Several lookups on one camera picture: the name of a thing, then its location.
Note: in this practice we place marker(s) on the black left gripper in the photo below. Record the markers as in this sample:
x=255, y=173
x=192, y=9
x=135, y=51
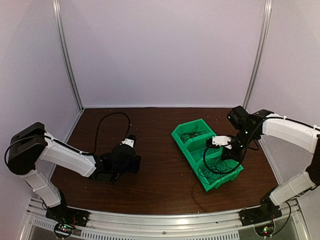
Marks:
x=135, y=168

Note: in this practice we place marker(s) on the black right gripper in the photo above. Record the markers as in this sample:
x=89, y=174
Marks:
x=238, y=156

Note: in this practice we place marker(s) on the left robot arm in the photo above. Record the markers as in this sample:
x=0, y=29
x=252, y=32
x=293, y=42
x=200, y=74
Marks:
x=34, y=144

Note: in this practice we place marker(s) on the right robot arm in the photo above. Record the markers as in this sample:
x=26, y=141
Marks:
x=276, y=159

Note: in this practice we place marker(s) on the green three-compartment bin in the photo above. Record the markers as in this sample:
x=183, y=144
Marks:
x=211, y=171

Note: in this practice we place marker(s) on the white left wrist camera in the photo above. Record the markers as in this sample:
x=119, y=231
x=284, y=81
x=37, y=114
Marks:
x=130, y=141

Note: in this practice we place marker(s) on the front aluminium rail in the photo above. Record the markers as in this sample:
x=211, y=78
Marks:
x=221, y=225

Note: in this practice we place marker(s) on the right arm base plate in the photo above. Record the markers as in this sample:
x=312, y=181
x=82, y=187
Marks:
x=262, y=218

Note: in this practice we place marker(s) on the right aluminium corner post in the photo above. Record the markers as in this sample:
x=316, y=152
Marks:
x=264, y=31

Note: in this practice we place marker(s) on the aluminium corner post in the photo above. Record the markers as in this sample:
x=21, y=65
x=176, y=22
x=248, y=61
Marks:
x=65, y=54
x=264, y=31

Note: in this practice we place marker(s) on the left aluminium corner post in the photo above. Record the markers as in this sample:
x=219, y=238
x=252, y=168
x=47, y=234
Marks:
x=65, y=54

